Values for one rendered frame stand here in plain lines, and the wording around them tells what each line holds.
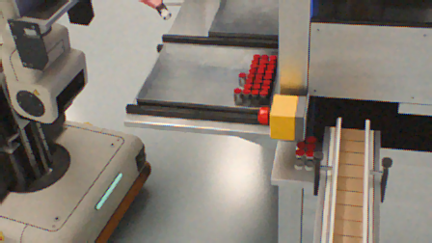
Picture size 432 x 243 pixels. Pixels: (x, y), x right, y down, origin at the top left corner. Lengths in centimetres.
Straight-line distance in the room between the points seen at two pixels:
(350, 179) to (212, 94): 48
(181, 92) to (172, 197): 99
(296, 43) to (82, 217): 117
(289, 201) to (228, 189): 96
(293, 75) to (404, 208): 48
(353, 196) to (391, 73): 27
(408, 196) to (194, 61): 68
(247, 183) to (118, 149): 58
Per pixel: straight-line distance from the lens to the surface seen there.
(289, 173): 132
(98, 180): 222
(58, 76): 187
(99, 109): 301
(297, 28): 121
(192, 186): 252
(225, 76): 160
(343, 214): 118
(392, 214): 157
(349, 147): 131
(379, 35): 121
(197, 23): 185
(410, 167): 144
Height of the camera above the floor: 182
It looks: 40 degrees down
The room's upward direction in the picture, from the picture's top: 5 degrees counter-clockwise
